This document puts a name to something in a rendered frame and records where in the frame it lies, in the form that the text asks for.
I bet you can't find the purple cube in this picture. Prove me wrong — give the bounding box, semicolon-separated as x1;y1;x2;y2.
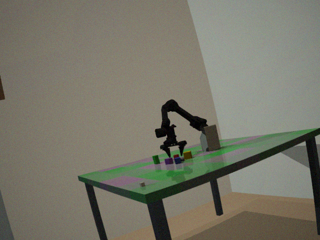
165;157;173;164

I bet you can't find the blue cube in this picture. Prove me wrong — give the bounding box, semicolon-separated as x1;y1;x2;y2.
175;157;182;164

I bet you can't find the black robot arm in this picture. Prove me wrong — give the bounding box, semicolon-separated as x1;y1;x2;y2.
155;99;208;147

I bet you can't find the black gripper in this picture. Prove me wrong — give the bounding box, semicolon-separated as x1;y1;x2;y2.
160;134;187;157

